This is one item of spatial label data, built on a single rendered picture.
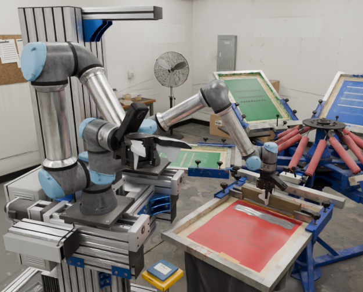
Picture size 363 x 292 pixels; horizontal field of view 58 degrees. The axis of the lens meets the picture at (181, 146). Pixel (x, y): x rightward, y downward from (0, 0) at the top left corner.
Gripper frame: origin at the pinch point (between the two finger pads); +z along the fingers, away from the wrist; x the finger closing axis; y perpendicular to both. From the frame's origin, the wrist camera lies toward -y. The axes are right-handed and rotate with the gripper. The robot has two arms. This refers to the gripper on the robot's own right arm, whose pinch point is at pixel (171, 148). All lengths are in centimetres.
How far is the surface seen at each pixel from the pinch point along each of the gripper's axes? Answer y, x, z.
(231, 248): 63, -72, -23
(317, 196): 48, -140, -11
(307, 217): 52, -114, -5
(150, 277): 69, -32, -37
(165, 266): 66, -40, -36
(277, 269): 60, -69, 2
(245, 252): 63, -74, -16
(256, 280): 61, -58, -1
